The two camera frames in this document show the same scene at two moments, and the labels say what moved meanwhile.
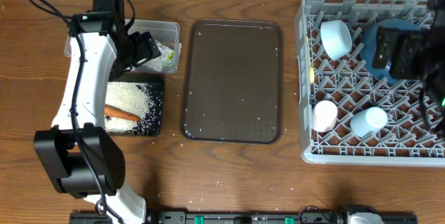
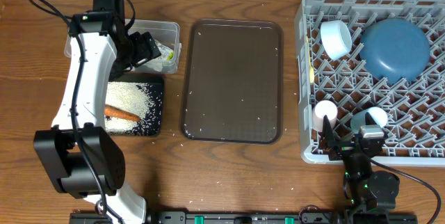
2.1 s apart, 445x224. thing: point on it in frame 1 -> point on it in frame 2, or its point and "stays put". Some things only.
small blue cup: x=367 y=122 stays put
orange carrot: x=116 y=113 stays put
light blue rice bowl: x=336 y=38 stays put
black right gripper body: x=414 y=62 -> x=342 y=150
